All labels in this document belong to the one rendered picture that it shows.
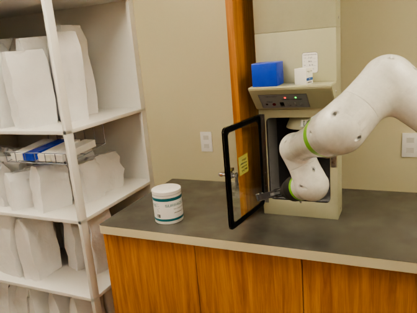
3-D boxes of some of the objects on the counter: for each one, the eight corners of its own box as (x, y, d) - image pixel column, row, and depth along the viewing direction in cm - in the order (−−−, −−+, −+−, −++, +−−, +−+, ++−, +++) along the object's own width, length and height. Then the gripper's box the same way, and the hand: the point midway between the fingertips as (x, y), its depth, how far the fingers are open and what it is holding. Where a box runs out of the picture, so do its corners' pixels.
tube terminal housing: (278, 194, 218) (271, 33, 199) (347, 199, 204) (345, 27, 185) (263, 213, 196) (253, 34, 177) (338, 220, 183) (336, 27, 164)
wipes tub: (164, 212, 207) (161, 182, 204) (188, 215, 202) (185, 183, 198) (149, 223, 196) (145, 191, 192) (175, 226, 190) (171, 193, 187)
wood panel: (272, 184, 234) (257, -109, 200) (277, 184, 233) (264, -111, 199) (240, 219, 192) (214, -147, 157) (246, 220, 190) (222, -149, 156)
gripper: (321, 171, 163) (296, 178, 183) (260, 185, 156) (242, 191, 177) (326, 191, 162) (301, 196, 183) (265, 207, 155) (246, 210, 176)
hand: (273, 194), depth 179 cm, fingers open, 12 cm apart
